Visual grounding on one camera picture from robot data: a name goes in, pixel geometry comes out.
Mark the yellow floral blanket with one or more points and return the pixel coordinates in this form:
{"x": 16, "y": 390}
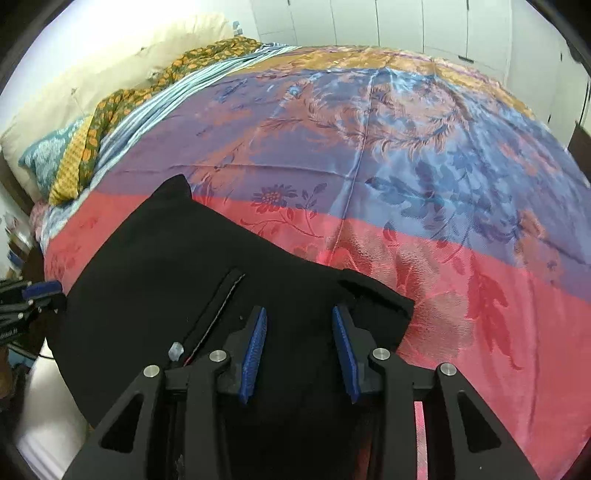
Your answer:
{"x": 88, "y": 137}

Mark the white wardrobe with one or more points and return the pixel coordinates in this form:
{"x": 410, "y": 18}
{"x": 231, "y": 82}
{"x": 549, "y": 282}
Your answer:
{"x": 512, "y": 41}

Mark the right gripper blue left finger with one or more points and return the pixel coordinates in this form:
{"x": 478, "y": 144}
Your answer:
{"x": 165, "y": 424}

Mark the teal patterned pillow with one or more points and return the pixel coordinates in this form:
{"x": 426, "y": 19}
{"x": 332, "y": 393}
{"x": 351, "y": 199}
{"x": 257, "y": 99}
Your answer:
{"x": 43, "y": 157}

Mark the dark wooden nightstand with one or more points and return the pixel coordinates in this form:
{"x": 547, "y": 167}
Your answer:
{"x": 580, "y": 149}

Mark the striped blue bedsheet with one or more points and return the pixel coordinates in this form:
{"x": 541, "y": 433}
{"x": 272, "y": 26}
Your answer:
{"x": 54, "y": 218}

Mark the cream padded headboard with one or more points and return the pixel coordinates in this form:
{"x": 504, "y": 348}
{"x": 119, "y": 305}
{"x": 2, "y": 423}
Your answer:
{"x": 129, "y": 63}

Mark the colourful satin bedspread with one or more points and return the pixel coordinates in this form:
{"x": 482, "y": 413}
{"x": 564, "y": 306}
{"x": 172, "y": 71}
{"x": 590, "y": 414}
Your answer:
{"x": 427, "y": 177}

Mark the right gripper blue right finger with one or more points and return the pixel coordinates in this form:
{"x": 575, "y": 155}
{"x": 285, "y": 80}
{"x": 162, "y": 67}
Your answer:
{"x": 465, "y": 439}

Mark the black pants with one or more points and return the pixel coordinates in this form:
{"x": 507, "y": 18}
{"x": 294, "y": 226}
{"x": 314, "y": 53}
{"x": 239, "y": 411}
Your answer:
{"x": 175, "y": 280}

